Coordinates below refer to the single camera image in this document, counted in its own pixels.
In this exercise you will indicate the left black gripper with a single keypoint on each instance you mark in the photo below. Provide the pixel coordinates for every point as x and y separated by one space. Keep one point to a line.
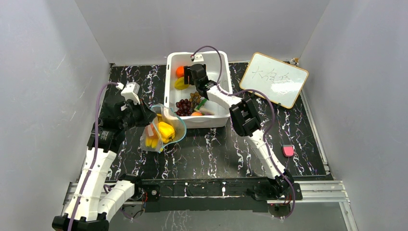
148 115

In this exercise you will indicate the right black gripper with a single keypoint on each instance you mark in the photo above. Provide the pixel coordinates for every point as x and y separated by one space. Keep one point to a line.
187 74

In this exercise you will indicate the small orange pumpkin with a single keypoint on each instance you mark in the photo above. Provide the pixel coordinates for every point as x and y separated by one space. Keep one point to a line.
150 131

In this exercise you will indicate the yellow banana bunch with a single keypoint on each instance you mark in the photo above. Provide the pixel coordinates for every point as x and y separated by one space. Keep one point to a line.
151 142

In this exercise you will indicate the clear zip top bag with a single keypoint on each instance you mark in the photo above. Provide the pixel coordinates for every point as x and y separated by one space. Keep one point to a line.
167 115

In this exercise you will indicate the yellow bell pepper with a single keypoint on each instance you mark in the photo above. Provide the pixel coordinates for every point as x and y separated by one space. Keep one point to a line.
167 132

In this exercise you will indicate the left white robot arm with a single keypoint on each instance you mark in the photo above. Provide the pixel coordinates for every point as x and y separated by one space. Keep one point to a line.
87 211

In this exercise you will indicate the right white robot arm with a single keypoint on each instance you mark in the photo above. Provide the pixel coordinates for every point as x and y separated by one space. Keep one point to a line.
247 124

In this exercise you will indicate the orange tangerine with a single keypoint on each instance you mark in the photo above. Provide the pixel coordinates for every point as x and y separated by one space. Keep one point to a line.
180 72

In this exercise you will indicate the yellow green starfruit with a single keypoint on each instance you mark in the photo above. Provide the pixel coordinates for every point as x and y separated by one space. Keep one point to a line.
180 84

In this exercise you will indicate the white plastic bin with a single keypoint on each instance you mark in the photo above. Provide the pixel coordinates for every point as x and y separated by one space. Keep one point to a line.
216 63

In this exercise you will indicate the brown longan cluster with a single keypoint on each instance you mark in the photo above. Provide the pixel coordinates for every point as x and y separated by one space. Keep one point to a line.
195 99

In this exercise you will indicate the green onion stalk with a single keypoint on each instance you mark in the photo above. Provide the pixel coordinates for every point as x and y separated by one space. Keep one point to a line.
201 104

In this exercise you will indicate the dark red grape bunch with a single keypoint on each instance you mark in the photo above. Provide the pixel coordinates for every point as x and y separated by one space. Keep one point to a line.
184 107

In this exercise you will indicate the orange peach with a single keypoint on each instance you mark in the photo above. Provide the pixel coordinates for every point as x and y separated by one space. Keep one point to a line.
197 113

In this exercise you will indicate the pink eraser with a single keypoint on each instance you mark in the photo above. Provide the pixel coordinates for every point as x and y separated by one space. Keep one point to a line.
288 150

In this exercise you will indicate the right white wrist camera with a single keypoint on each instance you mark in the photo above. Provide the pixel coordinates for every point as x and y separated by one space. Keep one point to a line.
196 58

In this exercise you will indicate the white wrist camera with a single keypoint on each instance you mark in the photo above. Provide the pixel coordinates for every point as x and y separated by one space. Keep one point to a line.
130 92
196 58

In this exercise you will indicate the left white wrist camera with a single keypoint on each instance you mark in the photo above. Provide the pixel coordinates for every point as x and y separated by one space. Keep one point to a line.
130 92

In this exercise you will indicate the small whiteboard wooden frame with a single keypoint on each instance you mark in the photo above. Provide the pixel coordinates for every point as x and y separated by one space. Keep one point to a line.
279 81

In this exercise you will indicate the black front mounting rail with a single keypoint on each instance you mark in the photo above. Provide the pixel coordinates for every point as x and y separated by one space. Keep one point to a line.
202 195

